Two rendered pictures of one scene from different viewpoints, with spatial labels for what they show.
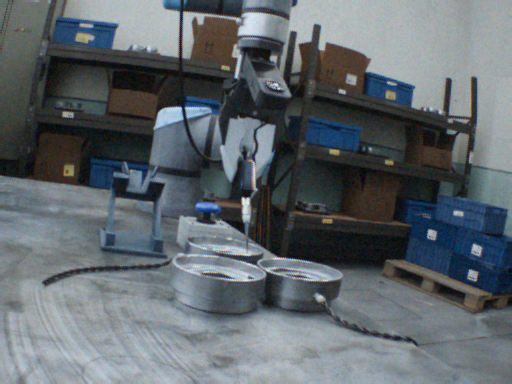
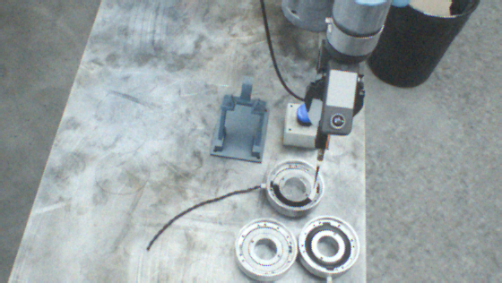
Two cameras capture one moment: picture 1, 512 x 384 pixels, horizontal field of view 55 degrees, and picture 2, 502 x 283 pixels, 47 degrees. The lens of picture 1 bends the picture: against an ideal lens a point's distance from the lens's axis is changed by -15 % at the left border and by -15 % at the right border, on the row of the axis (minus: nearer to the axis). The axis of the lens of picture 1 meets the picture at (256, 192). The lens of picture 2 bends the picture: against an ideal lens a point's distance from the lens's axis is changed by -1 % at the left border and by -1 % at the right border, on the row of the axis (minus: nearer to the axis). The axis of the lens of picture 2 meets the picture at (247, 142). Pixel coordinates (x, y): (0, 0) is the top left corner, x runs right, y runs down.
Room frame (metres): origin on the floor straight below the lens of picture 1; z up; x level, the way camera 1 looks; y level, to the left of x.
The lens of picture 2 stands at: (0.23, -0.05, 1.75)
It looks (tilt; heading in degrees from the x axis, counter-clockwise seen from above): 57 degrees down; 19
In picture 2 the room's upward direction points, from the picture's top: 8 degrees clockwise
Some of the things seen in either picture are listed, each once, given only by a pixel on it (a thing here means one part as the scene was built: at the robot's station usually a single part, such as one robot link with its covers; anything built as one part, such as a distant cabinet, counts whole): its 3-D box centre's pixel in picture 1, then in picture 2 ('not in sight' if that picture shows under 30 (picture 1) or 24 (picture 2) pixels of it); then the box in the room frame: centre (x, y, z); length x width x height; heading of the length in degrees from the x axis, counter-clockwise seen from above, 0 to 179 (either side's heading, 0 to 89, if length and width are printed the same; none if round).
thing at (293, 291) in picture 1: (297, 284); (326, 247); (0.67, -0.07, 0.82); 0.10 x 0.10 x 0.04
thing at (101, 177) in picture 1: (120, 174); not in sight; (4.22, 1.05, 0.56); 0.52 x 0.38 x 0.22; 107
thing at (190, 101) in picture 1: (210, 115); not in sight; (4.45, 0.44, 1.11); 0.52 x 0.38 x 0.22; 110
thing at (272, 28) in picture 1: (261, 31); (351, 29); (0.84, 0.03, 1.15); 0.08 x 0.08 x 0.05
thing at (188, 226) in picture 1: (203, 234); (303, 123); (0.89, 0.07, 0.82); 0.08 x 0.07 x 0.05; 20
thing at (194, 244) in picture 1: (222, 259); (294, 189); (0.75, 0.03, 0.82); 0.10 x 0.10 x 0.04
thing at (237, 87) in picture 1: (253, 81); (342, 62); (0.85, 0.03, 1.07); 0.09 x 0.08 x 0.12; 18
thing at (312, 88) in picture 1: (381, 158); not in sight; (5.00, -1.06, 1.00); 1.92 x 0.57 x 2.00; 110
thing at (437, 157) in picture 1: (429, 148); not in sight; (5.17, -1.58, 1.19); 0.45 x 0.40 x 0.37; 105
